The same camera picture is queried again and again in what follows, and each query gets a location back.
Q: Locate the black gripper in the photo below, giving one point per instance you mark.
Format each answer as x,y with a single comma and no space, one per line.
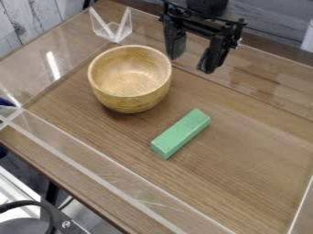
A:
206,13

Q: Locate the green rectangular block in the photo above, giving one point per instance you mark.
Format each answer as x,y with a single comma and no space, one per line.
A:
180,134

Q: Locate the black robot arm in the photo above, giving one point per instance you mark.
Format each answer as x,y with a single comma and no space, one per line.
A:
192,28

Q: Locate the brown wooden bowl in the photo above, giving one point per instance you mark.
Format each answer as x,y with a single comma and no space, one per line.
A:
130,78

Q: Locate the black table leg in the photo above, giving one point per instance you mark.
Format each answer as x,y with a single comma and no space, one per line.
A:
53,193

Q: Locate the clear acrylic tray wall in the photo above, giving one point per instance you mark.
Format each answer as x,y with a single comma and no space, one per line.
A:
238,180

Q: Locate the black metal bracket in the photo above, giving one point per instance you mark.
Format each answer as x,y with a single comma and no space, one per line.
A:
65,225

